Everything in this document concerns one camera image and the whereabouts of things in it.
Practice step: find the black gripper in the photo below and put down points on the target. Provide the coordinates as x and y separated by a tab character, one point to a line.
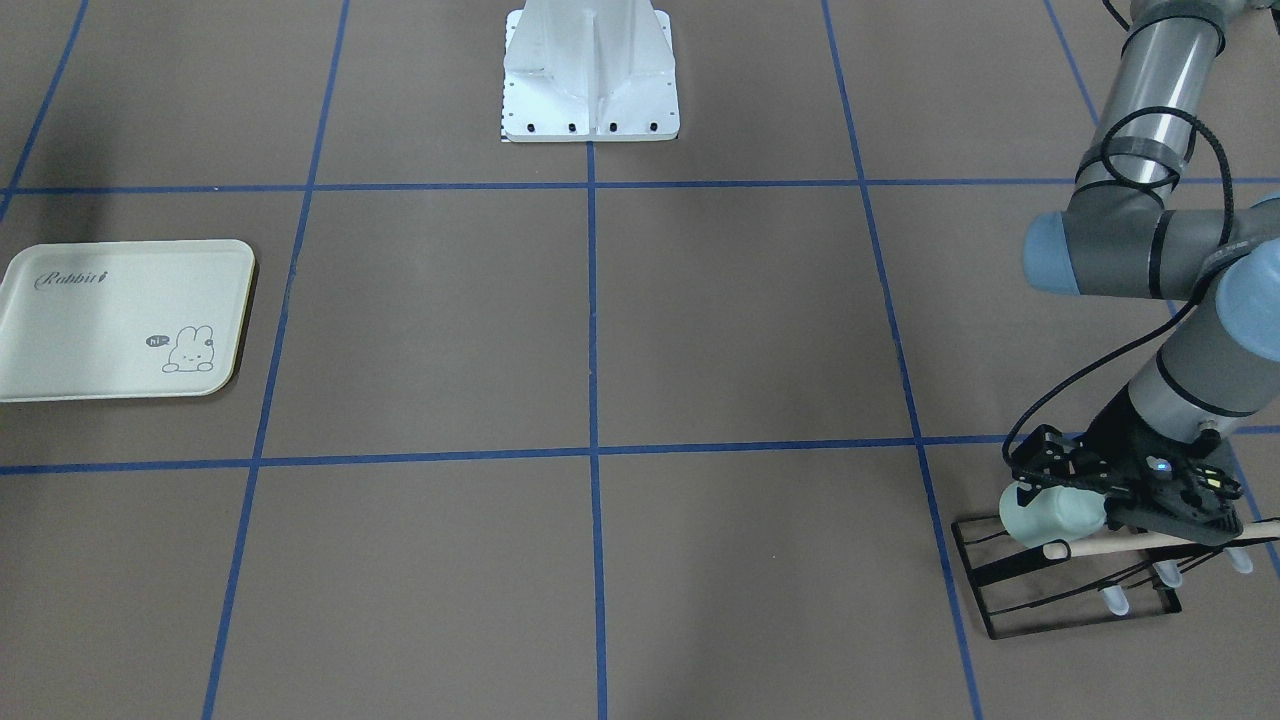
1108	446

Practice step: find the pale green cup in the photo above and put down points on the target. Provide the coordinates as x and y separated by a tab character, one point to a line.
1053	514

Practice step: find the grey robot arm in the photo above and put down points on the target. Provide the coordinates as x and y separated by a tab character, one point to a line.
1153	216

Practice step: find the white rabbit serving tray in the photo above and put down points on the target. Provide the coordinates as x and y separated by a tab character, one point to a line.
139	319

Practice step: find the black wire cup rack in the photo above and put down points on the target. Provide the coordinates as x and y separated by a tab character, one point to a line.
1110	578

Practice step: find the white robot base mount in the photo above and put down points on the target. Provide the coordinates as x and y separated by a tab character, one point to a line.
589	71

